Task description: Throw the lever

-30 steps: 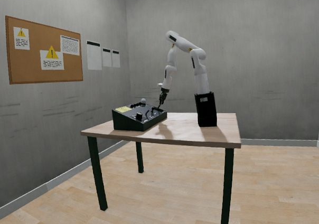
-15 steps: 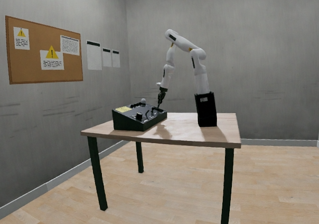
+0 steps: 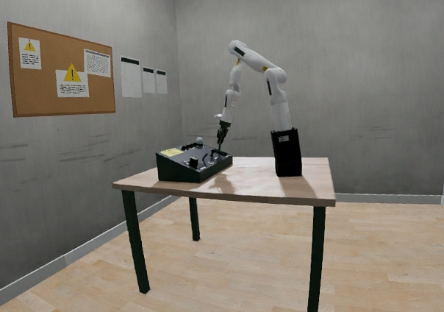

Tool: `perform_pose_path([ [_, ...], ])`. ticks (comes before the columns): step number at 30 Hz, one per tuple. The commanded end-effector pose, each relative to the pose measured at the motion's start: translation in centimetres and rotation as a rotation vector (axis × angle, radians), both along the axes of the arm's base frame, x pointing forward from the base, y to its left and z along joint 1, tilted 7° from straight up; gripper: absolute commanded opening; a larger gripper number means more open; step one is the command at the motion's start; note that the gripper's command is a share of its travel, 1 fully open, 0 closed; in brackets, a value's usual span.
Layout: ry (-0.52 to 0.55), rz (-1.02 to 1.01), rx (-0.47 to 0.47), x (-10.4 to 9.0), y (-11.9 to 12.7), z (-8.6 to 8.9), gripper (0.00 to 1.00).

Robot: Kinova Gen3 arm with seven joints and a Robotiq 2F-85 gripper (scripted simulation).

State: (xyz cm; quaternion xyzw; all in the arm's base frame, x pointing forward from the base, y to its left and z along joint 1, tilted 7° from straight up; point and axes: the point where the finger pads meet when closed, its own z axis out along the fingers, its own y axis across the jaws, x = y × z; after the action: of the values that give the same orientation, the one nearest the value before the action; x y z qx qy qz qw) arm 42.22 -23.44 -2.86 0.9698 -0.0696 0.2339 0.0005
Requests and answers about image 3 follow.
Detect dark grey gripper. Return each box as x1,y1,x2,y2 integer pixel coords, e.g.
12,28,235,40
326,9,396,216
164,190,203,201
217,120,231,144

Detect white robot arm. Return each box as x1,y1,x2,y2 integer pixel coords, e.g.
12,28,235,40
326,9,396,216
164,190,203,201
214,40,292,132

